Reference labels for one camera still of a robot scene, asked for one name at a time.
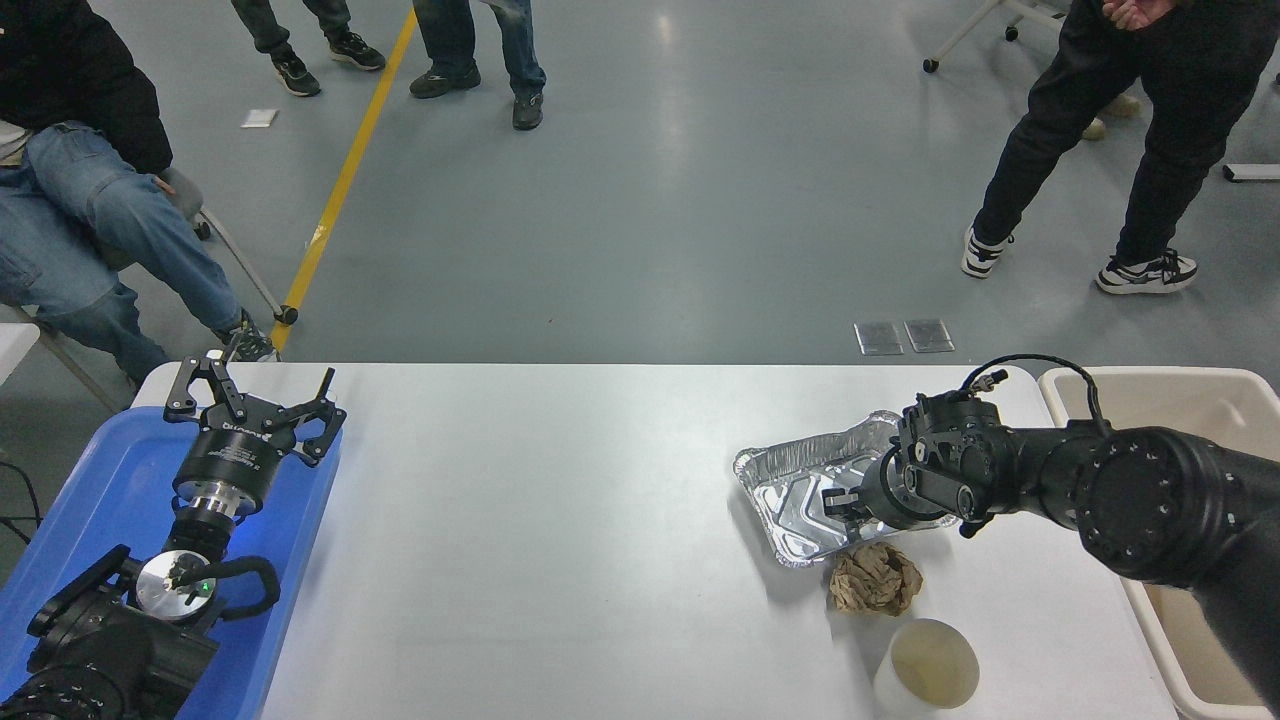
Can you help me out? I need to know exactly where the white paper cup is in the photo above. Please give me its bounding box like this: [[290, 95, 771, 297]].
[[873, 618, 981, 720]]

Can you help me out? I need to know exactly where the silver foil tray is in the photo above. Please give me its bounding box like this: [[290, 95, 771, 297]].
[[733, 410, 961, 569]]

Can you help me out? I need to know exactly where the black floor cable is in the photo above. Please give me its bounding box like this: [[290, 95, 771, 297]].
[[0, 460, 44, 547]]

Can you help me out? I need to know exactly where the person's hand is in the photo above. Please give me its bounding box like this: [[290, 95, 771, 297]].
[[1103, 0, 1178, 32]]

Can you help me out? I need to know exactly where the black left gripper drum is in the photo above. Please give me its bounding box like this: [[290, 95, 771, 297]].
[[173, 403, 293, 505]]

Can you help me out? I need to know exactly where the crumpled tan paper ball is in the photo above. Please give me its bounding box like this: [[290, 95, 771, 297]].
[[828, 541, 924, 617]]

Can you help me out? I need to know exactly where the grey wheeled chair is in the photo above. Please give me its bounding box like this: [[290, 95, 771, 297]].
[[0, 120, 299, 413]]

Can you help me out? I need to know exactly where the person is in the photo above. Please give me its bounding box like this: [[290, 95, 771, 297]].
[[960, 0, 1280, 296], [410, 0, 547, 131], [1080, 93, 1143, 141], [230, 0, 387, 98], [0, 0, 279, 386]]

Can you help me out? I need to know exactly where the blue plastic tray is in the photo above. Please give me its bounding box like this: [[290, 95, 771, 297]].
[[0, 405, 344, 720]]

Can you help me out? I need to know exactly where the large pale bin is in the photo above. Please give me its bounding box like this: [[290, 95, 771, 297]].
[[1038, 366, 1280, 720]]

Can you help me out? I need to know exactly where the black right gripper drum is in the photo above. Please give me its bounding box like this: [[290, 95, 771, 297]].
[[858, 447, 936, 532]]

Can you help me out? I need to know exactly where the small white table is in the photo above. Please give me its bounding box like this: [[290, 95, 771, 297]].
[[0, 323, 41, 386]]

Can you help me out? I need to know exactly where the white wheeled chair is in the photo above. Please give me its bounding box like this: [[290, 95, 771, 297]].
[[922, 0, 1071, 74]]

